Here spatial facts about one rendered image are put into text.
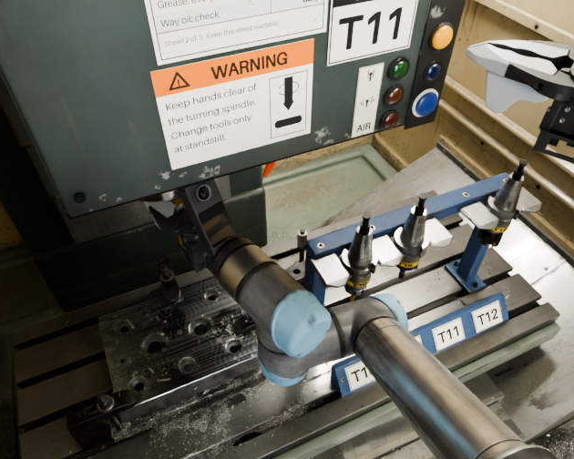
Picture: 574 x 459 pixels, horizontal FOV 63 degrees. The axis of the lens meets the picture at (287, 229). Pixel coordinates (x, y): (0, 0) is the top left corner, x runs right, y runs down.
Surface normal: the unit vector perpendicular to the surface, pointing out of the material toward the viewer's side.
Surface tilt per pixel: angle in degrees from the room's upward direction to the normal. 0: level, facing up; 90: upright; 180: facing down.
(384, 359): 51
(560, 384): 24
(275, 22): 90
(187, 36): 90
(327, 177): 0
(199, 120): 90
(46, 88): 90
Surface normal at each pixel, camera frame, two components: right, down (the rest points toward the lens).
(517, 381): -0.37, -0.51
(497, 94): -0.62, 0.57
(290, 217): 0.00, -0.70
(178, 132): 0.42, 0.65
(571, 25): -0.91, 0.30
